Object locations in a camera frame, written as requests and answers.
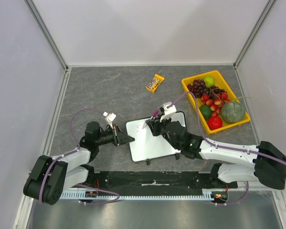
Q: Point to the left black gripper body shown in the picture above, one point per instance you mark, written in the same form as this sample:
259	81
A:
115	139

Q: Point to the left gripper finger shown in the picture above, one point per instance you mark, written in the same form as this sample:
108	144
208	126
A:
125	141
122	136

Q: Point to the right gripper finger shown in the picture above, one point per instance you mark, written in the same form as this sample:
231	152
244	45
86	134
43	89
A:
153	118
151	125

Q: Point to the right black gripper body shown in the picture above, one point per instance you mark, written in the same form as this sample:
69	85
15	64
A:
155	123

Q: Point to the pink whiteboard marker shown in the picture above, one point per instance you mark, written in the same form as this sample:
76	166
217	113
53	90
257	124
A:
154	114

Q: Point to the white whiteboard black frame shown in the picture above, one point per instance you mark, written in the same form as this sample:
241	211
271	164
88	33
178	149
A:
146	146

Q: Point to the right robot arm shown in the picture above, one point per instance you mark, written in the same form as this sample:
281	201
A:
263	163

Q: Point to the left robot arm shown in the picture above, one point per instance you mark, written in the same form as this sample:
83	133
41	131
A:
51	176

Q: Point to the yellow candy packet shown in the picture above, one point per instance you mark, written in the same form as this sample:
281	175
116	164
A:
155	82

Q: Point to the dark green lime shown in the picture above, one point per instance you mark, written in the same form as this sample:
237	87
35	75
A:
206	111

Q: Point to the purple grape bunch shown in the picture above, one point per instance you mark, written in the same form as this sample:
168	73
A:
198	88

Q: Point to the red apple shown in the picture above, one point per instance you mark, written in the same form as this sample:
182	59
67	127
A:
214	122

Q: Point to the light green pear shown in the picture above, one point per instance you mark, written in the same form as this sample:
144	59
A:
209	81

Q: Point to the green netted melon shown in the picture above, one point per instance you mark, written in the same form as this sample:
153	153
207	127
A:
233	111

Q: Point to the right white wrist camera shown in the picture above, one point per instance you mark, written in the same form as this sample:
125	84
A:
167	111

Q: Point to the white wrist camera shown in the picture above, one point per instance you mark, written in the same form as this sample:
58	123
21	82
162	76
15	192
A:
167	111
109	118

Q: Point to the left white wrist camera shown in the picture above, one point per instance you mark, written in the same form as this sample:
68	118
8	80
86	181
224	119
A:
109	118

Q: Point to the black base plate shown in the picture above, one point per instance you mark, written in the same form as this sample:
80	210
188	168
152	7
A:
152	183

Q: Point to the slotted cable duct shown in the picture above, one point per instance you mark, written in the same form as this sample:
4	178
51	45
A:
85	195

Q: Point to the left aluminium frame post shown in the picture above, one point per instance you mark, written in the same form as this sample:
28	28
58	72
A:
46	33

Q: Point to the aluminium frame post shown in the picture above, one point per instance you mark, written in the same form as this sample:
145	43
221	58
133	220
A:
46	33
254	32

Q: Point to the right aluminium frame post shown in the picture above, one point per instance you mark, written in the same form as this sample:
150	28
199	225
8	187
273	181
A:
254	32

